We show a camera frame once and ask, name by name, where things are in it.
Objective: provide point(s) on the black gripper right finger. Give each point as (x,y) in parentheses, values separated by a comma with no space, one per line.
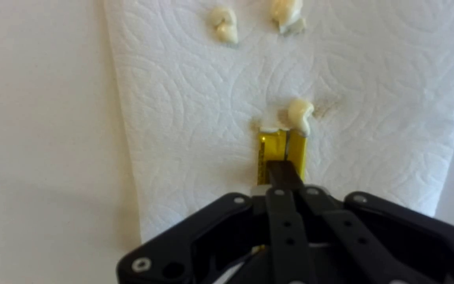
(386,242)

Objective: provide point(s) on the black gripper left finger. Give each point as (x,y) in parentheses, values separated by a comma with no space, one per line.
(263,233)

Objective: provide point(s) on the white paper towel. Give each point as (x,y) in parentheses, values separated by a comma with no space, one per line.
(367,83)

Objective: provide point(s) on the yellow mayonnaise sachet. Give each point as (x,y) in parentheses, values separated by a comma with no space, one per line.
(276,146)

